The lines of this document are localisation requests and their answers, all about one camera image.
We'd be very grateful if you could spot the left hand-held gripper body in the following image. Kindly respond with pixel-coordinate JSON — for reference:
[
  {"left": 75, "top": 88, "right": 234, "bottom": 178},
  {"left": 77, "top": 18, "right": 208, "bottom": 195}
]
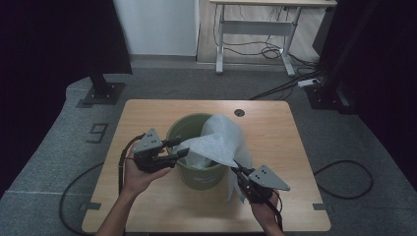
[{"left": 132, "top": 127, "right": 173, "bottom": 175}]

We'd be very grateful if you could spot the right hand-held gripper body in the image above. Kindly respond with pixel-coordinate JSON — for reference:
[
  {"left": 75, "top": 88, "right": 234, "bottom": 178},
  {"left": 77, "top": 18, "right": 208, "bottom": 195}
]
[{"left": 239, "top": 164, "right": 292, "bottom": 205}]

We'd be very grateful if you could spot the green plastic trash bin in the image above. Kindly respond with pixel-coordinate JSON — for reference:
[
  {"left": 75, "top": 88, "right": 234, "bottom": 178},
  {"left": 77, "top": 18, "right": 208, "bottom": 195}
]
[{"left": 165, "top": 112, "right": 230, "bottom": 192}]

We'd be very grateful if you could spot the white bag with blue band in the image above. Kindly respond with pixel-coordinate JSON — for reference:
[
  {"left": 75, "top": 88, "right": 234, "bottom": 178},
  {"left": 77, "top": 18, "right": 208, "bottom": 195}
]
[{"left": 171, "top": 113, "right": 254, "bottom": 205}]

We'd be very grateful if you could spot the person's right hand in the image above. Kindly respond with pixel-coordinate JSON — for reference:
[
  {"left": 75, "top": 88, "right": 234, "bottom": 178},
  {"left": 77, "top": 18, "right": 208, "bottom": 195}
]
[{"left": 250, "top": 189, "right": 283, "bottom": 228}]

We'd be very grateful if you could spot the person's left hand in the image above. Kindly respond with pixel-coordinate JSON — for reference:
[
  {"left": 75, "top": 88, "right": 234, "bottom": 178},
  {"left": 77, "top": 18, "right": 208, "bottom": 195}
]
[{"left": 121, "top": 141, "right": 174, "bottom": 199}]

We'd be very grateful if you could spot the black stand with square base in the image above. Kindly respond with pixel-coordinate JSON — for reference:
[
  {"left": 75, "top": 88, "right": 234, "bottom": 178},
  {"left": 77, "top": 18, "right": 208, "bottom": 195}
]
[{"left": 82, "top": 70, "right": 127, "bottom": 106}]

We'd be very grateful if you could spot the black slanted stand with base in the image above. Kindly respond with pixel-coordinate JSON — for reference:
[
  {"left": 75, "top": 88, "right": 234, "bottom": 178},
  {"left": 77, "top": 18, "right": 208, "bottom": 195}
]
[{"left": 304, "top": 0, "right": 378, "bottom": 116}]

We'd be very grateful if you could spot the white power strip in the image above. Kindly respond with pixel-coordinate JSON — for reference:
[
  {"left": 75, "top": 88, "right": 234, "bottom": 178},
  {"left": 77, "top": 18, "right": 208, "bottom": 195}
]
[{"left": 297, "top": 78, "right": 321, "bottom": 89}]

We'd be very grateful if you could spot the wide black curtain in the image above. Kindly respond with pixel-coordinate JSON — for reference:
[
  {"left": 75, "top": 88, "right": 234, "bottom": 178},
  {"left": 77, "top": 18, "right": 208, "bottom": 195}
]
[{"left": 0, "top": 0, "right": 134, "bottom": 198}]

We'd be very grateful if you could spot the narrow black curtain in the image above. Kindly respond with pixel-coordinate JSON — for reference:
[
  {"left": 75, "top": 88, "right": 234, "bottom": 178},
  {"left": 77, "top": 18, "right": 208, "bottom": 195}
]
[{"left": 319, "top": 0, "right": 417, "bottom": 191}]

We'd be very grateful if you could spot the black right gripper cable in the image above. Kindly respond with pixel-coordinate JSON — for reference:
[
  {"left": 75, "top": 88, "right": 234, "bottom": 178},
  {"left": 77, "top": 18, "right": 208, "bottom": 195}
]
[{"left": 266, "top": 196, "right": 285, "bottom": 232}]

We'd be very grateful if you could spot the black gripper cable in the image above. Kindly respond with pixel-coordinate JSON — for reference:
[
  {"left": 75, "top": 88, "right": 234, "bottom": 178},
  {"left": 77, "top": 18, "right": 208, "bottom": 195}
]
[
  {"left": 58, "top": 132, "right": 146, "bottom": 236},
  {"left": 266, "top": 196, "right": 285, "bottom": 232}
]

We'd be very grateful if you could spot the black looped floor cable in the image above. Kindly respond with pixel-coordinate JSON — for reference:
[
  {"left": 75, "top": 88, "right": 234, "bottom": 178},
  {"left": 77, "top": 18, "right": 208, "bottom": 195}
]
[{"left": 313, "top": 159, "right": 375, "bottom": 201}]

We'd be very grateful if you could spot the black floor cables bundle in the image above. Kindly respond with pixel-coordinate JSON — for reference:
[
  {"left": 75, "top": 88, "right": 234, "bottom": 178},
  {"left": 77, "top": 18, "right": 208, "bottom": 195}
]
[{"left": 249, "top": 53, "right": 326, "bottom": 101}]

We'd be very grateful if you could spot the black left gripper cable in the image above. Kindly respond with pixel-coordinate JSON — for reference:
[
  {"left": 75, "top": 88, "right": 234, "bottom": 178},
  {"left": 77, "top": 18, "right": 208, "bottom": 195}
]
[{"left": 58, "top": 132, "right": 146, "bottom": 236}]

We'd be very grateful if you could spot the coiled black cable under desk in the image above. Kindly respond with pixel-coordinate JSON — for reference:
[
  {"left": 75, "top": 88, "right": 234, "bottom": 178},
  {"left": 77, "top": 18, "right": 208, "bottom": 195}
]
[{"left": 212, "top": 4, "right": 283, "bottom": 61}]

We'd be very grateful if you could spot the white desk frame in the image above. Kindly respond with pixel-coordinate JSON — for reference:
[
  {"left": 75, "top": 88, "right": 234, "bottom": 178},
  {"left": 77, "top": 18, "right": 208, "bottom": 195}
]
[{"left": 208, "top": 0, "right": 338, "bottom": 78}]

